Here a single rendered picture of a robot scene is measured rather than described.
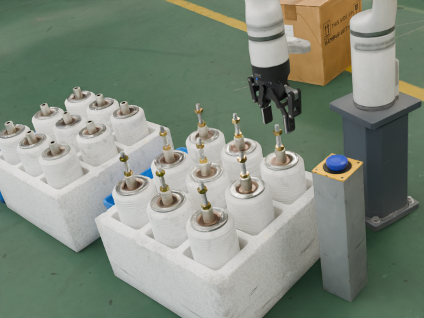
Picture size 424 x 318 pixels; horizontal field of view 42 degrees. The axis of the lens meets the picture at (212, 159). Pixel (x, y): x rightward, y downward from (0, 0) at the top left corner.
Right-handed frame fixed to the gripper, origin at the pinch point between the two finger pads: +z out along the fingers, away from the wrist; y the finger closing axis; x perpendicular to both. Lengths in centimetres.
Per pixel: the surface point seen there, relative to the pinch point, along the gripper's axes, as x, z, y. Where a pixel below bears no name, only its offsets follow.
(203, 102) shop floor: 32, 36, -85
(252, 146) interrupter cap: -0.6, 9.6, -10.0
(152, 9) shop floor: 85, 37, -217
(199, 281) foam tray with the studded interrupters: -30.4, 18.2, 8.4
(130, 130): -13, 13, -49
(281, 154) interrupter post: -0.8, 7.6, 0.5
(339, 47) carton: 78, 25, -60
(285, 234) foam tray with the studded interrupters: -9.1, 19.5, 9.3
